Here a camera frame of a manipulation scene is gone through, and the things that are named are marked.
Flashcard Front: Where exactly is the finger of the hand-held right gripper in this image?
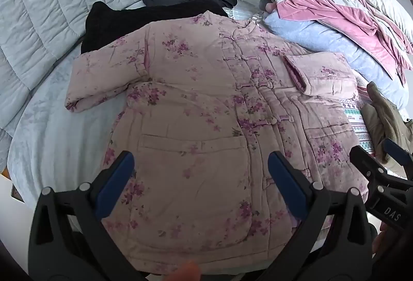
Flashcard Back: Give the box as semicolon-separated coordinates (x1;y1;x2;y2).
383;138;413;179
350;145;388;192

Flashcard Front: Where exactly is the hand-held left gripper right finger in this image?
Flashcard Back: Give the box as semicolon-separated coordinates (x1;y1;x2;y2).
268;151;378;281

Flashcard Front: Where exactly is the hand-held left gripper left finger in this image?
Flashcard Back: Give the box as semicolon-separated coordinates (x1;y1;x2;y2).
28;151;146;281

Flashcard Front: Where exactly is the pink floral padded jacket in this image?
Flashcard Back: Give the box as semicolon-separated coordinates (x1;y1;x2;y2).
65;10;370;276

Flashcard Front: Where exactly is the person's right hand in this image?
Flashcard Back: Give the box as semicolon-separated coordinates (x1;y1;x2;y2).
372;223;389;263

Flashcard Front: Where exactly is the person's left hand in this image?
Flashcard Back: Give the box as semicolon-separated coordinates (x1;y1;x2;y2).
166;261;203;281

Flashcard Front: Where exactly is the patterned striped blanket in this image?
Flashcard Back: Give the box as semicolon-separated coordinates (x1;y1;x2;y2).
338;67;377;156

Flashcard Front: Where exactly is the olive green garment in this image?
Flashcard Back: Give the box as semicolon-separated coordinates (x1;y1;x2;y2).
359;81;413;172

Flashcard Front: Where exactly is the light blue bed sheet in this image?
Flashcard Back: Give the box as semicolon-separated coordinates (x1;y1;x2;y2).
6;0;152;223

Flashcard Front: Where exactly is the light blue fleece blanket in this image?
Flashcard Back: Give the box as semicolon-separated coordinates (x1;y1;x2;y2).
263;11;411;111

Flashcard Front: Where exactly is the black knit garment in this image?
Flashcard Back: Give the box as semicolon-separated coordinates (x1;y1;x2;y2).
81;1;230;54

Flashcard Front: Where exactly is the pink and grey blanket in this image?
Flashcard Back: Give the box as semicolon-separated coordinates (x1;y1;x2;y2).
251;0;413;82

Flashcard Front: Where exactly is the grey quilted headboard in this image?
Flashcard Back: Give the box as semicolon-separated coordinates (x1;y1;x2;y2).
0;0;159;172

